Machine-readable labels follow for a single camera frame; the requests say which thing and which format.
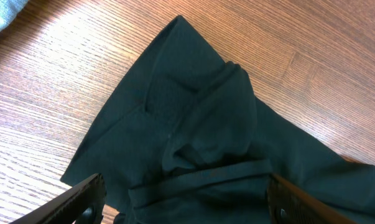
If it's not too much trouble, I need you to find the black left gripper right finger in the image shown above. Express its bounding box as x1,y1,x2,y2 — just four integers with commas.
266,174,354,224

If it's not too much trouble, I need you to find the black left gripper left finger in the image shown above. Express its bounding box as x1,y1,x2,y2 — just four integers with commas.
12,174,106,224

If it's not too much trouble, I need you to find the black t-shirt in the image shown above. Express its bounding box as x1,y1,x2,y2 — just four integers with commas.
61,16,375,223

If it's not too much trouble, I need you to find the grey garment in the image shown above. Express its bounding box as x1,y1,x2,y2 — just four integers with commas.
0,0,28,31

